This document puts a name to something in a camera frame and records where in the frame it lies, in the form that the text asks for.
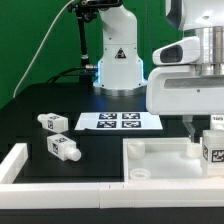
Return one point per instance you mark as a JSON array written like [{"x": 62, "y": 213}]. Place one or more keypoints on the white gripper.
[{"x": 177, "y": 90}]

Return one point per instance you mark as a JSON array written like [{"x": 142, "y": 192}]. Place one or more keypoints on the white square tabletop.
[{"x": 165, "y": 158}]

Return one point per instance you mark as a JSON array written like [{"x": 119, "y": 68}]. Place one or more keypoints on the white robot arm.
[{"x": 120, "y": 70}]

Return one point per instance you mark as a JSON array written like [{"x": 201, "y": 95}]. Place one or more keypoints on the white U-shaped fence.
[{"x": 207, "y": 192}]

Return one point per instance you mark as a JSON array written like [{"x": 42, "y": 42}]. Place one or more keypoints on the white marker sheet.
[{"x": 118, "y": 121}]

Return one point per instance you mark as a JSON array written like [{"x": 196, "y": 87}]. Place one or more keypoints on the black camera stand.
[{"x": 86, "y": 11}]

